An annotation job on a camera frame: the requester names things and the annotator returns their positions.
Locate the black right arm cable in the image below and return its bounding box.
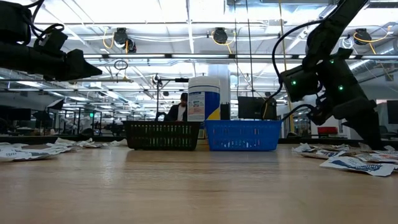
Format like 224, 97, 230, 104
261, 19, 325, 122

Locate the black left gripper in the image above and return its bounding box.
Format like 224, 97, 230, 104
0, 42, 103, 82

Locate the black monitor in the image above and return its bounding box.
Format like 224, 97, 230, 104
238, 96, 278, 121
386, 100, 398, 125
0, 106, 32, 122

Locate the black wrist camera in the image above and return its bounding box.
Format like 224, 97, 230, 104
306, 104, 332, 126
33, 29, 68, 57

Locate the white green striped packet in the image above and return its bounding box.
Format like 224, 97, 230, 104
76, 138, 105, 149
104, 139, 129, 148

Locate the red box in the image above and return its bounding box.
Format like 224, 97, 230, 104
317, 126, 339, 136

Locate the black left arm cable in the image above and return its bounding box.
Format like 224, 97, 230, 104
23, 0, 65, 41

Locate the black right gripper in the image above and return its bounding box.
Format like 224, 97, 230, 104
315, 48, 387, 151

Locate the hanging black cable loop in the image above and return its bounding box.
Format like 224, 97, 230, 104
113, 59, 129, 71

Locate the blue plastic basket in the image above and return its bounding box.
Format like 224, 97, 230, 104
203, 119, 283, 152

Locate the black ceiling cord reel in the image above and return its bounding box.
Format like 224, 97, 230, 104
353, 27, 392, 47
112, 27, 137, 54
212, 27, 229, 45

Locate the black plastic basket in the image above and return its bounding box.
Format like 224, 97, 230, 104
121, 120, 202, 151

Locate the white disinfecting wipes canister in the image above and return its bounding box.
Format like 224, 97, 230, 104
187, 76, 221, 123

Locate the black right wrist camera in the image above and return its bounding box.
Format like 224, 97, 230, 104
306, 104, 332, 126

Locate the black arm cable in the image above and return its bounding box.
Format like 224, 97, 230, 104
261, 19, 325, 122
23, 0, 65, 41

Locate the person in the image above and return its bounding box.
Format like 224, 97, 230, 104
164, 92, 188, 122

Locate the black partition panel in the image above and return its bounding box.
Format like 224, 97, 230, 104
220, 102, 231, 121

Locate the long ceiling light bar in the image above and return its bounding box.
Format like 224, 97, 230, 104
83, 54, 398, 60

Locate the large white blue-print packet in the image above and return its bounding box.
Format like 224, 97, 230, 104
0, 145, 73, 163
319, 155, 398, 178

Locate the thick yellow hanging cable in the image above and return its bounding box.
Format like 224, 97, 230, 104
278, 0, 295, 134

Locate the brown-edged packet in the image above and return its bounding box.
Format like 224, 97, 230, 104
340, 148, 363, 156

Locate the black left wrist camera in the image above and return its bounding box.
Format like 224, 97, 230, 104
33, 29, 68, 57

